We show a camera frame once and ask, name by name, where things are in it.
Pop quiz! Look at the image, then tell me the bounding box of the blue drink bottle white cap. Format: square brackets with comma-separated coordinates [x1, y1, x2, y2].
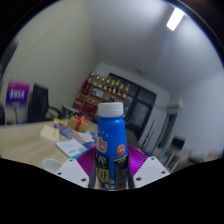
[89, 101, 132, 192]

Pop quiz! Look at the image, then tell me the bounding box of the small pale yellow notebook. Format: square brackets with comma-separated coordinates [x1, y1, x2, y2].
[39, 124, 61, 144]

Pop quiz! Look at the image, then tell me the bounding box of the white booklet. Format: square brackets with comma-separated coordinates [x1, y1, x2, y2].
[55, 138, 88, 158]

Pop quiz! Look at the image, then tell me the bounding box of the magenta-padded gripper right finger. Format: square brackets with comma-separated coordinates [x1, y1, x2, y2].
[127, 145, 170, 190]

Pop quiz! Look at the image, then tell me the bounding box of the ceiling light tube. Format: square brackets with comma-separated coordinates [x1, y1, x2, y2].
[166, 7, 186, 32]

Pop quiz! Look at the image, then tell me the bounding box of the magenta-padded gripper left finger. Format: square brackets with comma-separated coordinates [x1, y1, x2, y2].
[54, 147, 100, 190]

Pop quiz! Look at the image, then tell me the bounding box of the teal book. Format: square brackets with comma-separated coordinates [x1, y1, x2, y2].
[71, 151, 88, 160]

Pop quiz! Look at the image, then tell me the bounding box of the purple sign board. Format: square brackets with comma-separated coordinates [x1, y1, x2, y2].
[5, 79, 31, 108]

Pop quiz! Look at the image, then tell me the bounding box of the wooden shelf unit with trophies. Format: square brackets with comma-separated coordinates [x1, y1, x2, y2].
[72, 71, 131, 116]

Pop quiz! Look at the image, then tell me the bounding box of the black office chair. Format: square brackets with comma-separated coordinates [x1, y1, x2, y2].
[27, 83, 63, 124]

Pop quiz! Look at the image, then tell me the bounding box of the yellow gift box red ribbon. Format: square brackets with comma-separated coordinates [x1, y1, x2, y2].
[67, 114, 90, 133]

